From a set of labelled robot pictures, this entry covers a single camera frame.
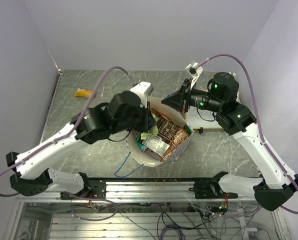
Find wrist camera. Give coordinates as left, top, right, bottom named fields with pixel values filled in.
left=185, top=61, right=203, bottom=89
left=130, top=81, right=154, bottom=108

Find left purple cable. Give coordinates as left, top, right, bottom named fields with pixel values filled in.
left=0, top=65, right=137, bottom=197

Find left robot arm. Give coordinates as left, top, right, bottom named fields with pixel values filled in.
left=7, top=90, right=156, bottom=199

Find yellow snack bar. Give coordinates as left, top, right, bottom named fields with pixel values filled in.
left=74, top=88, right=93, bottom=98

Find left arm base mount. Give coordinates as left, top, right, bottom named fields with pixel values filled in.
left=60, top=178, right=106, bottom=200

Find checkered paper bag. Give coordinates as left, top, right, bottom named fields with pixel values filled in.
left=114, top=97, right=194, bottom=178

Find orange snack packet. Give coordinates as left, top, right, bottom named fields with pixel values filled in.
left=151, top=108, right=171, bottom=121

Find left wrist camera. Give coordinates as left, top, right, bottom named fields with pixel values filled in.
left=130, top=81, right=154, bottom=108

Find white labelled snack packet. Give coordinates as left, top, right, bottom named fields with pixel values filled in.
left=142, top=134, right=170, bottom=157

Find loose wires under table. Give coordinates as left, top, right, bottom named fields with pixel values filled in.
left=71, top=191, right=264, bottom=240

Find aluminium rail frame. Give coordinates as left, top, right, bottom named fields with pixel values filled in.
left=3, top=69, right=289, bottom=240

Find green snack packet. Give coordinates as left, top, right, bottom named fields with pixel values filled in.
left=140, top=114, right=158, bottom=140

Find teal snack packet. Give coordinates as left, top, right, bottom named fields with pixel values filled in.
left=135, top=134, right=147, bottom=152

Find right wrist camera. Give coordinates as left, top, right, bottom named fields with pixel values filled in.
left=185, top=61, right=203, bottom=89

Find brown snack bag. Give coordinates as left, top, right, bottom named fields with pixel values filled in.
left=157, top=117, right=192, bottom=163

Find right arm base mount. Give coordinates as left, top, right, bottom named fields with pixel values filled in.
left=188, top=180, right=238, bottom=200

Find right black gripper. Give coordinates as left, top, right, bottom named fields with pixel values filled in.
left=161, top=78, right=223, bottom=114

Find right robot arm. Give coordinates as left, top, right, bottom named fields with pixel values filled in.
left=161, top=72, right=298, bottom=211

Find white whiteboard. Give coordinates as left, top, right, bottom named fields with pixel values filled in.
left=185, top=88, right=240, bottom=130

